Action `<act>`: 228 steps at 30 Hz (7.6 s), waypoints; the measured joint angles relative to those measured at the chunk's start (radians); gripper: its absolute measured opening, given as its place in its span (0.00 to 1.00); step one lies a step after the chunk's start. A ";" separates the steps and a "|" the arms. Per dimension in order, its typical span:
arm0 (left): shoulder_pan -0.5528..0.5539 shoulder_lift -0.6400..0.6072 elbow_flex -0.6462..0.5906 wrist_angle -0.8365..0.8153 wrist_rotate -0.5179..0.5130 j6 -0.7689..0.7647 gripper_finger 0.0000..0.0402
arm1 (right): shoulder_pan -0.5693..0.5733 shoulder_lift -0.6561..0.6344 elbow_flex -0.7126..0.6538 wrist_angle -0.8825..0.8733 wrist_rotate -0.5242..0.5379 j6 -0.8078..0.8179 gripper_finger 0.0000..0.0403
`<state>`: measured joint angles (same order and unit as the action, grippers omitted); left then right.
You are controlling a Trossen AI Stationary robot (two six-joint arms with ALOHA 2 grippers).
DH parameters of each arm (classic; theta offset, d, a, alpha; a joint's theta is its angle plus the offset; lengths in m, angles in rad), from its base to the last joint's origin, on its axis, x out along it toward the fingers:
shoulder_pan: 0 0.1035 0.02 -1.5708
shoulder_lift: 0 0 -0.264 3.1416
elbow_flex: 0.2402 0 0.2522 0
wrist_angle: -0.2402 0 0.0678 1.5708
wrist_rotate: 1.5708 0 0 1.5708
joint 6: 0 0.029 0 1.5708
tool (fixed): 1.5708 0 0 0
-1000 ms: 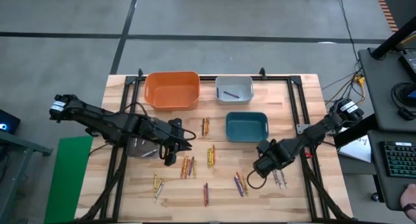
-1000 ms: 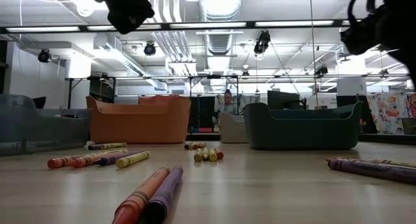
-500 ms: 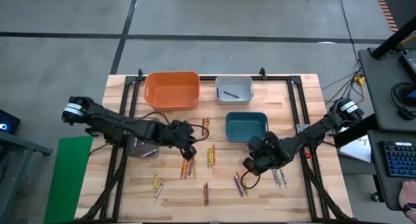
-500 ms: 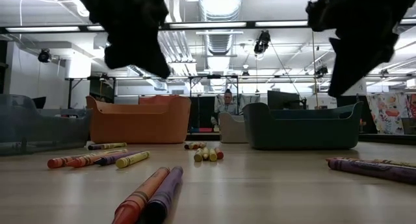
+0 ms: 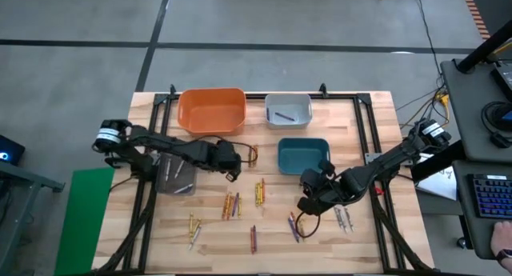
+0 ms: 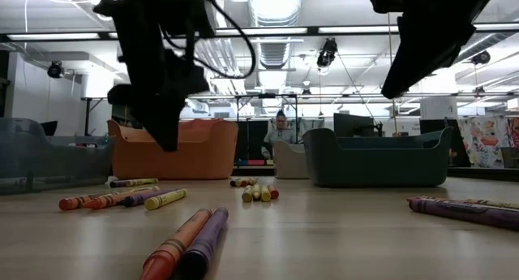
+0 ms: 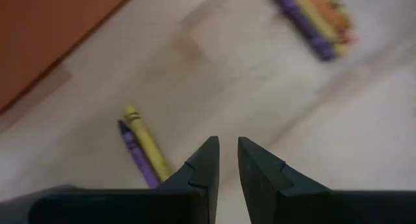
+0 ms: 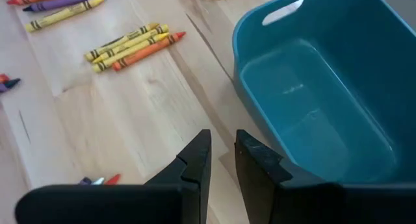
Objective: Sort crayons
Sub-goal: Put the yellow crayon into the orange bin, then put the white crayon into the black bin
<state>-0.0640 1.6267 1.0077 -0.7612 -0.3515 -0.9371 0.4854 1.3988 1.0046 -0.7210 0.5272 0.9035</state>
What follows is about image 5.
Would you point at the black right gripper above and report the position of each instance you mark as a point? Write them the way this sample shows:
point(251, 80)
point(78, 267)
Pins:
point(344, 186)

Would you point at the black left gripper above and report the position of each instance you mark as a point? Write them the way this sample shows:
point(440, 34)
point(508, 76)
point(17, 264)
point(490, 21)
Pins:
point(224, 156)

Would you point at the white crayon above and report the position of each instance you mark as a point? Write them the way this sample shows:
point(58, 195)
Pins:
point(168, 169)
point(349, 220)
point(179, 169)
point(339, 218)
point(194, 237)
point(184, 188)

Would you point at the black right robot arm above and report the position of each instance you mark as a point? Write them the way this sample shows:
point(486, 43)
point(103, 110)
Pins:
point(384, 164)

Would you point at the person's forearm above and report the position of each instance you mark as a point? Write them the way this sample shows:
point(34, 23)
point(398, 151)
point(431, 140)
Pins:
point(508, 268)

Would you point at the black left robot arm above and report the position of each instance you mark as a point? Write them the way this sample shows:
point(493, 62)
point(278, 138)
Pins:
point(160, 142)

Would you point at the teal plastic bin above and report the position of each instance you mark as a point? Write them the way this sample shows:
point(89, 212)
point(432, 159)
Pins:
point(304, 158)

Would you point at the red orange crayon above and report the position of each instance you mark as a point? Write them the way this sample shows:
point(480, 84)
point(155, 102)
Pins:
point(263, 190)

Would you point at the orange plastic bin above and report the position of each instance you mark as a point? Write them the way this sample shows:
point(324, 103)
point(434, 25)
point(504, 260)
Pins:
point(212, 116)

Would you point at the red connector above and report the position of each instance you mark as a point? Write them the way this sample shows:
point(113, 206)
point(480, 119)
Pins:
point(378, 191)

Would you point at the white plastic bin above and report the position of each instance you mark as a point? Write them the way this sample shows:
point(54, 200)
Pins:
point(296, 108)

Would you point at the clear grey plastic bin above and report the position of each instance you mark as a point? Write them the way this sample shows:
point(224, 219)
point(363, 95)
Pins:
point(162, 188)

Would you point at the black table clamp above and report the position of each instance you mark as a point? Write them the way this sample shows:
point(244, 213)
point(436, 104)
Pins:
point(172, 90)
point(323, 90)

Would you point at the black desk beam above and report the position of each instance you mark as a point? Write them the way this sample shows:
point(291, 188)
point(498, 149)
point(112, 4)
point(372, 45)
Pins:
point(436, 164)

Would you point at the white paper sheet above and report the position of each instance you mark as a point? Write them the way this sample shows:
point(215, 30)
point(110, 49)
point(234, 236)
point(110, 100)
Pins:
point(440, 184)

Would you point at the grey desk with keyboard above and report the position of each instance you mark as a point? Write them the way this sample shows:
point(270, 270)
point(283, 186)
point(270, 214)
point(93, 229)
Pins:
point(464, 228)

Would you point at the black desk caster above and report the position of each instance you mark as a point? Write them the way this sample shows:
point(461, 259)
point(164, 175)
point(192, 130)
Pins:
point(462, 242)

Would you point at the grey desk with pole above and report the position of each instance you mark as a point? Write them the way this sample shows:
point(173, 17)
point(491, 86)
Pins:
point(468, 108)

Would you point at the backlit black keyboard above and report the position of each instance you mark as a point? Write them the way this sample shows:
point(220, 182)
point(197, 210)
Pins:
point(492, 196)

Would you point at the person's hand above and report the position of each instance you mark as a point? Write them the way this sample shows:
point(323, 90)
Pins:
point(502, 238)

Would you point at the black headphones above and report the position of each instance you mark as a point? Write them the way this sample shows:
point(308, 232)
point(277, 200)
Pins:
point(501, 140)

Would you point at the person's wristwatch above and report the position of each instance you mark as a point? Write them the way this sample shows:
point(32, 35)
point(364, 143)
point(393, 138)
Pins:
point(506, 255)

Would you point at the grey metal stand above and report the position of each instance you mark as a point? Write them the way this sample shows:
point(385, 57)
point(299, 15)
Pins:
point(24, 180)

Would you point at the black pole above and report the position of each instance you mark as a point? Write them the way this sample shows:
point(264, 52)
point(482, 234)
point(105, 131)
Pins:
point(480, 52)

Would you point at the black box with blue light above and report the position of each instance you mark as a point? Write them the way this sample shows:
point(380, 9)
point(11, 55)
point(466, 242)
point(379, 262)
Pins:
point(12, 148)

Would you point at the flat black device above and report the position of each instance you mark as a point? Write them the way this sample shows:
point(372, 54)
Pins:
point(505, 78)

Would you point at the hazard-striped floor mat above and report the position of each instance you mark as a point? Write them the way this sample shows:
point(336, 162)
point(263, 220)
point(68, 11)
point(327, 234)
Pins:
point(496, 8)

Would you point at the silver metal bracket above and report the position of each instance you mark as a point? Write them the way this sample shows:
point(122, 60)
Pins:
point(371, 158)

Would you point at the black aluminium table frame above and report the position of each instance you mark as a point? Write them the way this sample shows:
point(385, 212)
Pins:
point(344, 96)

